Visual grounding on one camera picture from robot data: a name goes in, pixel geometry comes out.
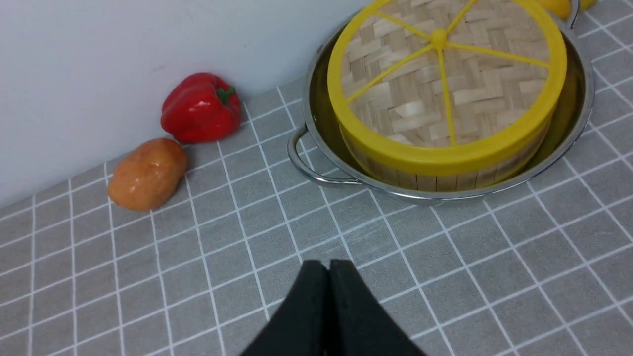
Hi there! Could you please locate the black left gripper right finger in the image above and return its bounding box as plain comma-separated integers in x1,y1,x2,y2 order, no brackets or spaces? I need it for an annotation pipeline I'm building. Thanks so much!
328,260,426,356

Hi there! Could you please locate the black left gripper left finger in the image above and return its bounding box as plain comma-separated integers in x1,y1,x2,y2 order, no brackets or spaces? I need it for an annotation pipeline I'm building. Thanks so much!
242,261,329,356

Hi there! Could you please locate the yellow bamboo steamer basket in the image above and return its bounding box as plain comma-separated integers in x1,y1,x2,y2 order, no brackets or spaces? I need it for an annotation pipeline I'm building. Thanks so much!
341,113,552,192

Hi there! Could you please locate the yellow bamboo steamer lid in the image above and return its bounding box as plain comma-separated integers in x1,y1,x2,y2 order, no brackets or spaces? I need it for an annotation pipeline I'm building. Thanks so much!
326,0,568,164

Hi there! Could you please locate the stainless steel pot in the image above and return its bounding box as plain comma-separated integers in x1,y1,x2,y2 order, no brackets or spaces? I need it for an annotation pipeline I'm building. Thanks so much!
287,0,595,204

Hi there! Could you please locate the brown potato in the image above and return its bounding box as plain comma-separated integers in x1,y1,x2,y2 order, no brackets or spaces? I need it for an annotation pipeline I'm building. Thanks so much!
108,138,188,211

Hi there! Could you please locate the red bell pepper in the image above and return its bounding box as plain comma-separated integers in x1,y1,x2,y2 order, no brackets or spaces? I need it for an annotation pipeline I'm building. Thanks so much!
160,72,242,144

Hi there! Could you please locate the yellow banana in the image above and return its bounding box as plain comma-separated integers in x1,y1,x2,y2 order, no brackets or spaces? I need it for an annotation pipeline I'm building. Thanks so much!
537,0,597,19

